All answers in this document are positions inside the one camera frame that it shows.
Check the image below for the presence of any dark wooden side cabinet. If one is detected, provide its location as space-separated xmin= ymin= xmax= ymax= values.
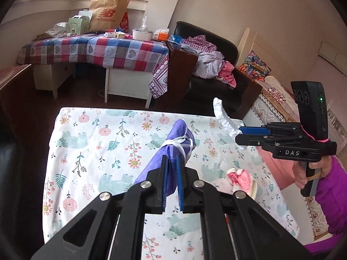
xmin=156 ymin=42 xmax=198 ymax=110

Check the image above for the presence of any white round bowl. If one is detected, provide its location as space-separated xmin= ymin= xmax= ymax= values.
xmin=132 ymin=29 xmax=153 ymax=42

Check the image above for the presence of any brown New Balance paper bag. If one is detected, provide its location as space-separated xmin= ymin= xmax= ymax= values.
xmin=89 ymin=0 xmax=130 ymax=33

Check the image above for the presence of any plaid checkered tablecloth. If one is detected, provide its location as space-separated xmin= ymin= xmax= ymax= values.
xmin=17 ymin=34 xmax=169 ymax=98

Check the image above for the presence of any bed with patterned quilts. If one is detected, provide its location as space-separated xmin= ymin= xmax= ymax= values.
xmin=236 ymin=28 xmax=332 ymax=244

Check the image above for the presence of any white table under plaid cloth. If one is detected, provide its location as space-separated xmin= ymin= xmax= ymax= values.
xmin=32 ymin=63 xmax=153 ymax=108

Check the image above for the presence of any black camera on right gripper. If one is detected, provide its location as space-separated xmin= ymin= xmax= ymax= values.
xmin=291 ymin=81 xmax=328 ymax=143

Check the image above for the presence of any purple face mask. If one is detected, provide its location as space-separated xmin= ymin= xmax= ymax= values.
xmin=135 ymin=119 xmax=196 ymax=195

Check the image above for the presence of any purple right sleeve forearm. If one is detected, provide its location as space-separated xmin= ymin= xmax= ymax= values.
xmin=305 ymin=156 xmax=346 ymax=255

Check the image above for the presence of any floral bear tablecloth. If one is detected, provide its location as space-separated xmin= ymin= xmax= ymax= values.
xmin=42 ymin=107 xmax=301 ymax=260

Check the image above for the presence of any orange tissue box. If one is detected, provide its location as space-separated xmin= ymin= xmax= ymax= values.
xmin=152 ymin=28 xmax=169 ymax=42

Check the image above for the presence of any person's right hand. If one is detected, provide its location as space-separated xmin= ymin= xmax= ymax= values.
xmin=292 ymin=156 xmax=332 ymax=189

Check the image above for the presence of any colourful comic pillow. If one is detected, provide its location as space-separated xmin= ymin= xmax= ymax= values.
xmin=239 ymin=50 xmax=271 ymax=82

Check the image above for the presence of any black leather armchair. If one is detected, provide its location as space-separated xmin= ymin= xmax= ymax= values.
xmin=157 ymin=21 xmax=264 ymax=120

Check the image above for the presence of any green house-shaped box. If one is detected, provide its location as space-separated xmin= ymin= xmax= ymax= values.
xmin=68 ymin=15 xmax=90 ymax=35

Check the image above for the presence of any pile of clothes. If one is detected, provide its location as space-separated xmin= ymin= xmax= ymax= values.
xmin=182 ymin=35 xmax=236 ymax=88

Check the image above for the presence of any pink plastic trash bucket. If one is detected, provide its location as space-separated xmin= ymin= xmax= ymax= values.
xmin=257 ymin=147 xmax=295 ymax=190

